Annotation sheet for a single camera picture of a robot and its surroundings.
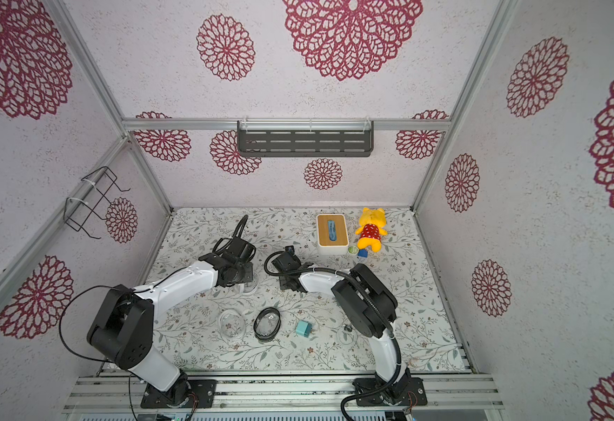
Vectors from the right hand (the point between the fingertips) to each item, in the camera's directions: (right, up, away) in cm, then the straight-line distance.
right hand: (288, 274), depth 98 cm
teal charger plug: (+6, -15, -15) cm, 22 cm away
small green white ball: (+26, +9, +8) cm, 28 cm away
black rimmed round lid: (-6, -15, -11) cm, 19 cm away
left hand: (-15, +1, -7) cm, 16 cm away
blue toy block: (+30, +7, +8) cm, 32 cm away
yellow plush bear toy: (+34, +19, +8) cm, 40 cm away
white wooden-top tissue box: (+18, +15, +10) cm, 25 cm away
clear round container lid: (-18, -15, -11) cm, 26 cm away
